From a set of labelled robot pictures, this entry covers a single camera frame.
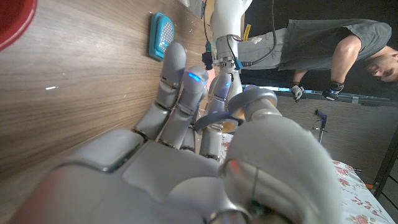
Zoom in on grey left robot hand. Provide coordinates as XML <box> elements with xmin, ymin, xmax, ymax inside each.
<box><xmin>230</xmin><ymin>72</ymin><xmax>244</xmax><ymax>99</ymax></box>

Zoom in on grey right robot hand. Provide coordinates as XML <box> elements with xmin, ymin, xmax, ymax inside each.
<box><xmin>9</xmin><ymin>41</ymin><xmax>343</xmax><ymax>224</ymax></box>

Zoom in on grey yellow handled scissors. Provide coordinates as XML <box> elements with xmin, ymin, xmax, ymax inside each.
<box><xmin>193</xmin><ymin>86</ymin><xmax>279</xmax><ymax>133</ymax></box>

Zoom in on red round tray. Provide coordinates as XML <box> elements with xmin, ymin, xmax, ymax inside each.
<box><xmin>0</xmin><ymin>0</ymin><xmax>38</xmax><ymax>52</ymax></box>

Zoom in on bare person leg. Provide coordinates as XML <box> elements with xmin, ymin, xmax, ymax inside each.
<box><xmin>330</xmin><ymin>34</ymin><xmax>363</xmax><ymax>84</ymax></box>
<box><xmin>293</xmin><ymin>68</ymin><xmax>308</xmax><ymax>84</ymax></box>

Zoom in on black metal floor tool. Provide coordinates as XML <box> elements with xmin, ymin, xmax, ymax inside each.
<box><xmin>312</xmin><ymin>108</ymin><xmax>328</xmax><ymax>144</ymax></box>

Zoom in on bearded person head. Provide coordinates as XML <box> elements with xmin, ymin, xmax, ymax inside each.
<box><xmin>365</xmin><ymin>46</ymin><xmax>398</xmax><ymax>83</ymax></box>

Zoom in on floral print curtain backdrop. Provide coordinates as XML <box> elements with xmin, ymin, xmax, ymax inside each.
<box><xmin>220</xmin><ymin>133</ymin><xmax>389</xmax><ymax>224</ymax></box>

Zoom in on black metal stand pole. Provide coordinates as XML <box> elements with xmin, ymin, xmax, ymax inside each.
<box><xmin>372</xmin><ymin>126</ymin><xmax>398</xmax><ymax>197</ymax></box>

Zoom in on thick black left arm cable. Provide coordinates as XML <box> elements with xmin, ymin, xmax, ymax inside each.
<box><xmin>241</xmin><ymin>0</ymin><xmax>278</xmax><ymax>68</ymax></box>

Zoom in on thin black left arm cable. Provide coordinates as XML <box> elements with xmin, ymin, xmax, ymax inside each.
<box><xmin>203</xmin><ymin>0</ymin><xmax>210</xmax><ymax>43</ymax></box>

